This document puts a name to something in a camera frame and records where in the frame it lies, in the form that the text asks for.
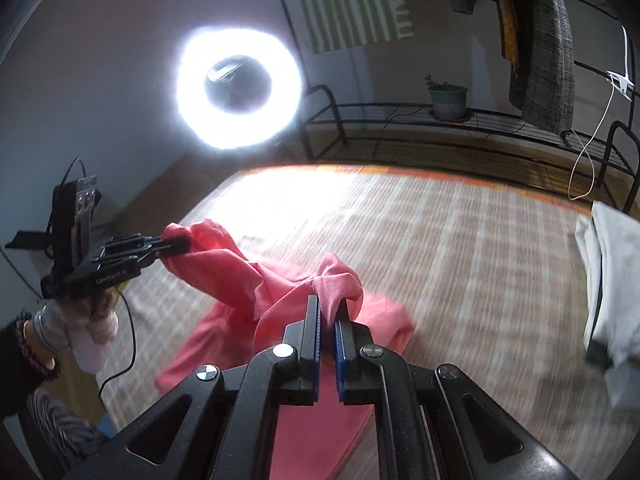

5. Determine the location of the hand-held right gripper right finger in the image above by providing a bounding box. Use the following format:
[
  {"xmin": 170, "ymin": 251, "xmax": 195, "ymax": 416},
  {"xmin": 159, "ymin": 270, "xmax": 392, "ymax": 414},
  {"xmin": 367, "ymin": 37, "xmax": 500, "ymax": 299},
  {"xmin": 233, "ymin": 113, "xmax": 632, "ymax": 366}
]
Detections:
[{"xmin": 332, "ymin": 300, "xmax": 581, "ymax": 480}]

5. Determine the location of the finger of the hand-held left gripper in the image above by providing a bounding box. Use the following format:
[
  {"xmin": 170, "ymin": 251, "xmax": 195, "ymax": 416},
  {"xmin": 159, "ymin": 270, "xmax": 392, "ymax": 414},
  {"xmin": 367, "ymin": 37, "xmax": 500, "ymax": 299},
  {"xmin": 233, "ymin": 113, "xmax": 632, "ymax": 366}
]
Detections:
[
  {"xmin": 97, "ymin": 247, "xmax": 176, "ymax": 268},
  {"xmin": 107, "ymin": 232, "xmax": 191, "ymax": 253}
]

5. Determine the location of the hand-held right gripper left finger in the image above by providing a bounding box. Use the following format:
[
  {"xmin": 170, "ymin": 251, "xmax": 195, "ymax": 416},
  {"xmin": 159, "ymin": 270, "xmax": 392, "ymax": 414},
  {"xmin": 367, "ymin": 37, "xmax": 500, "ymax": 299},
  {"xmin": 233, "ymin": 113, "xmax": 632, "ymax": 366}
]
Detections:
[{"xmin": 60, "ymin": 295, "xmax": 322, "ymax": 480}]

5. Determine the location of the pink t-shirt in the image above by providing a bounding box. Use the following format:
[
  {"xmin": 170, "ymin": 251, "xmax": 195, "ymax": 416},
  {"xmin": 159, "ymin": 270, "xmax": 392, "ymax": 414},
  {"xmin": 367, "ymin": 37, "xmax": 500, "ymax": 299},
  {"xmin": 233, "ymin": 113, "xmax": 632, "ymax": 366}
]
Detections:
[{"xmin": 155, "ymin": 219, "xmax": 416, "ymax": 480}]

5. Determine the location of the person's left forearm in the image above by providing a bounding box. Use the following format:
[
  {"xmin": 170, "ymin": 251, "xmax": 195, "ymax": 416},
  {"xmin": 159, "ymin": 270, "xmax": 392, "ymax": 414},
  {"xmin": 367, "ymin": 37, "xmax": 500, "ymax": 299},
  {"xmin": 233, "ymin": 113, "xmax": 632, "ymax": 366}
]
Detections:
[{"xmin": 0, "ymin": 305, "xmax": 68, "ymax": 418}]

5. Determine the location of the black metal clothes rack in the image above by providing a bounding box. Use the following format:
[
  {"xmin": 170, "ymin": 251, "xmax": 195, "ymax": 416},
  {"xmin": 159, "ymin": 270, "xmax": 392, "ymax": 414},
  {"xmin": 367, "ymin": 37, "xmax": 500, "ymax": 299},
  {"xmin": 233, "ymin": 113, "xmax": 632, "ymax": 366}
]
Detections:
[{"xmin": 267, "ymin": 0, "xmax": 640, "ymax": 213}]

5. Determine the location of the person's left hand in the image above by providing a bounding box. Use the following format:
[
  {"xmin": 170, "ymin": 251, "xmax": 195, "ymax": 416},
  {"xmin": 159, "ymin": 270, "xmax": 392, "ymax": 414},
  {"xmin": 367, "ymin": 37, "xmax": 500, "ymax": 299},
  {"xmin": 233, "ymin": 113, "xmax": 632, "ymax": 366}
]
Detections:
[{"xmin": 65, "ymin": 287, "xmax": 121, "ymax": 373}]

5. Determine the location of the striped clothing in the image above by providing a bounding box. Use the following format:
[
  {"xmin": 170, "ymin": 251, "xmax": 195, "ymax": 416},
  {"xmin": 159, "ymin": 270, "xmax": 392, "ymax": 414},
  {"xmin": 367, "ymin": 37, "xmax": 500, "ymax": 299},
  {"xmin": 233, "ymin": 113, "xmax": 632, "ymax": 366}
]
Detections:
[{"xmin": 17, "ymin": 390, "xmax": 108, "ymax": 480}]

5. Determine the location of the dark folded cloth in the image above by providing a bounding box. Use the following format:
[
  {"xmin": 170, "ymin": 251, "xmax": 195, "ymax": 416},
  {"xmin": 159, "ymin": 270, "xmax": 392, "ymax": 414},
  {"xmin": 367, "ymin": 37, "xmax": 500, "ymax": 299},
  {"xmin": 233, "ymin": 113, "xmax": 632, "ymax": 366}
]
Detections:
[{"xmin": 585, "ymin": 260, "xmax": 611, "ymax": 368}]

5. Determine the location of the potted plant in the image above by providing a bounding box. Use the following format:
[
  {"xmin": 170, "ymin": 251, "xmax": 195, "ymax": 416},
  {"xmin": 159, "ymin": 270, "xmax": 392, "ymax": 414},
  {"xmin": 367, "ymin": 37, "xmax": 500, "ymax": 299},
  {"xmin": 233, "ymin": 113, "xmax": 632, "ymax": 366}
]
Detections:
[{"xmin": 424, "ymin": 75, "xmax": 473, "ymax": 123}]

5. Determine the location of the grey folded cloth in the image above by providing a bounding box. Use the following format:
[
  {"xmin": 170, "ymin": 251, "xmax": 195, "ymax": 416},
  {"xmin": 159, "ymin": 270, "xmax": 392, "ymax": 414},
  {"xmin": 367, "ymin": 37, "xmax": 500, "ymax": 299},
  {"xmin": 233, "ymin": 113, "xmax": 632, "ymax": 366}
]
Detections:
[{"xmin": 604, "ymin": 360, "xmax": 640, "ymax": 409}]

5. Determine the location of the white folded cloth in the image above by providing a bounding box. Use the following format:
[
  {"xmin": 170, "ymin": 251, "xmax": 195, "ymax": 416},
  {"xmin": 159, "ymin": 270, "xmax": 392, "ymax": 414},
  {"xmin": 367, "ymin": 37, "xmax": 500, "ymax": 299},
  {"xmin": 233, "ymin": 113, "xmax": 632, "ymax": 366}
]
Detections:
[{"xmin": 574, "ymin": 200, "xmax": 640, "ymax": 368}]

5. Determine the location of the plaid coat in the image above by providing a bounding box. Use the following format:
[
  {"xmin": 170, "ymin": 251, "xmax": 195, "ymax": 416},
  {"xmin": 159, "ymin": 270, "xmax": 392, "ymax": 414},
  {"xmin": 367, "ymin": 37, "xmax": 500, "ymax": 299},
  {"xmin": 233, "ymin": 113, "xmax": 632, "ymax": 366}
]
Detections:
[{"xmin": 509, "ymin": 0, "xmax": 576, "ymax": 133}]

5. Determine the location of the orange cloth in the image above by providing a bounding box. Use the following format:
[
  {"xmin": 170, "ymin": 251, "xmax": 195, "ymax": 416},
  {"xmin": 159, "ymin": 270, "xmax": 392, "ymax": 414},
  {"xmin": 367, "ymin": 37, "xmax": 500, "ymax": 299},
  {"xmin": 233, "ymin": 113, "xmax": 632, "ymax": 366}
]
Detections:
[{"xmin": 495, "ymin": 0, "xmax": 523, "ymax": 68}]

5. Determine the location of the ring light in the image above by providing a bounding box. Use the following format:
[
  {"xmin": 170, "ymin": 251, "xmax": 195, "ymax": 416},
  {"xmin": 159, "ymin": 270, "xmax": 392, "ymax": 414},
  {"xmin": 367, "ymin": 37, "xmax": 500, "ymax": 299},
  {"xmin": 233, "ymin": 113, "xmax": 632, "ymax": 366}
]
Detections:
[{"xmin": 175, "ymin": 25, "xmax": 305, "ymax": 151}]

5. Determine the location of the green striped wall hanging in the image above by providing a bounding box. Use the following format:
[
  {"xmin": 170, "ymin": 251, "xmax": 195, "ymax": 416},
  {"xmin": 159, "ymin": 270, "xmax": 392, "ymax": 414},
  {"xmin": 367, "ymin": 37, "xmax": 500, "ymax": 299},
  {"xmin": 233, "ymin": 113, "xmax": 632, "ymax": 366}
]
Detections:
[{"xmin": 285, "ymin": 0, "xmax": 417, "ymax": 55}]

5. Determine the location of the white lamp cable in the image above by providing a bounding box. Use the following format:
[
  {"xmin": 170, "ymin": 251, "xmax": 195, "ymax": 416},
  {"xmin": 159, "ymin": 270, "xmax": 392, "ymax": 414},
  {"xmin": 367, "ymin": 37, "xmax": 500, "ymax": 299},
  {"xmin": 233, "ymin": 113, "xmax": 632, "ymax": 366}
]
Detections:
[{"xmin": 567, "ymin": 87, "xmax": 616, "ymax": 202}]

